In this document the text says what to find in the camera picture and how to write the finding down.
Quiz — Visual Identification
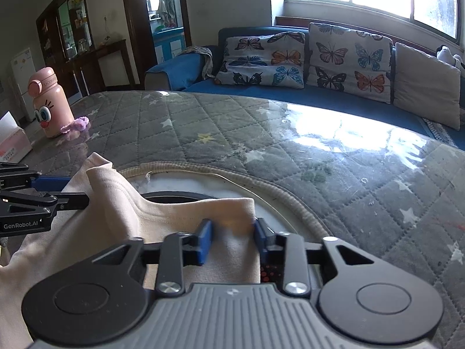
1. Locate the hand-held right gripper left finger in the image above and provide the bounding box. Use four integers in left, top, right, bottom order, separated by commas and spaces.
92, 219, 215, 297

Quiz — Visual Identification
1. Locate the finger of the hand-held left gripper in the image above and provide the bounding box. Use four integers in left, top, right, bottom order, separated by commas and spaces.
0, 163, 74, 192
0, 193, 90, 214

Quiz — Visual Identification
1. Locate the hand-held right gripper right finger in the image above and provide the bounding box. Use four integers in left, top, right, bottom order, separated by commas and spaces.
252, 217, 375, 296

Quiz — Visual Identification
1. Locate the cream shirt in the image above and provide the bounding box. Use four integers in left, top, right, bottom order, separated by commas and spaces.
0, 152, 332, 349

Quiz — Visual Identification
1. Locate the pink tissue box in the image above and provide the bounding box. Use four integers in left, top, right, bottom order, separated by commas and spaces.
0, 111, 33, 164

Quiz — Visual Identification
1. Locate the purple hair scrunchie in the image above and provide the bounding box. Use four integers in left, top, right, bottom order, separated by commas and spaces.
60, 116, 90, 133

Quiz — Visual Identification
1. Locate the pink cartoon water bottle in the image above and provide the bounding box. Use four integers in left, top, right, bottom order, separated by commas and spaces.
28, 67, 75, 139

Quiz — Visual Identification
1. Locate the grey quilted star table cover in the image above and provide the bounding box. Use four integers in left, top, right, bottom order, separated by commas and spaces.
0, 90, 465, 349

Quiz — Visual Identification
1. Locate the white refrigerator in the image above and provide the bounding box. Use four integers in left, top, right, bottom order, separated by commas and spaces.
9, 47, 37, 121

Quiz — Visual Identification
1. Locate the dark wooden side table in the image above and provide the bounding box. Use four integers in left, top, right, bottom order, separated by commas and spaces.
65, 39, 130, 97

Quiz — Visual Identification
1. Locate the blue sofa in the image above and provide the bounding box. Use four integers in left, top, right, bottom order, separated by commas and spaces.
144, 25, 465, 150

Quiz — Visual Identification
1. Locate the dark wooden display cabinet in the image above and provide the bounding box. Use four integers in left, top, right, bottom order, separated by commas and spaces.
35, 0, 96, 67

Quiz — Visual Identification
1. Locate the butterfly print cushion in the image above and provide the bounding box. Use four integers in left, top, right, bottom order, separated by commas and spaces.
306, 22, 395, 104
214, 31, 306, 90

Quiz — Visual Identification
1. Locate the blue and white cabinet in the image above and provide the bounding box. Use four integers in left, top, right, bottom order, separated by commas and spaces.
152, 26, 185, 63

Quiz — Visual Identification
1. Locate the grey checked cloth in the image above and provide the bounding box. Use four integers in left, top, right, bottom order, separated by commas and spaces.
179, 46, 216, 79

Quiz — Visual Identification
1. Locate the patterned sofa throw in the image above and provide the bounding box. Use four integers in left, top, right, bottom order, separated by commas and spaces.
418, 115, 461, 149

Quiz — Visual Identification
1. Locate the plain beige cushion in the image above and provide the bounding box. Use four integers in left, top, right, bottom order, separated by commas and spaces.
393, 42, 462, 131

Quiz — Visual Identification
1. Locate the white plush toy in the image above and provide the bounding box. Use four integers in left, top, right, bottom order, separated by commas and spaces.
436, 45, 465, 70

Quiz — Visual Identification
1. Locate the dark wooden door frame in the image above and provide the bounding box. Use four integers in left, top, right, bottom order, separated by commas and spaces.
119, 0, 192, 88

